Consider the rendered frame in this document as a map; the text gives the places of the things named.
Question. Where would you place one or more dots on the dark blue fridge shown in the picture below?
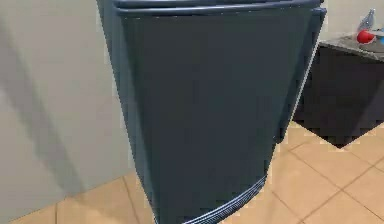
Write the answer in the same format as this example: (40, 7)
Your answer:
(206, 110)

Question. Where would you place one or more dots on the dark kitchen counter cabinet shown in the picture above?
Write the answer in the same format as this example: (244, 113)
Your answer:
(346, 90)

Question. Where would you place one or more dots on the blue dish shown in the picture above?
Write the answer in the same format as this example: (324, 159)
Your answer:
(381, 36)

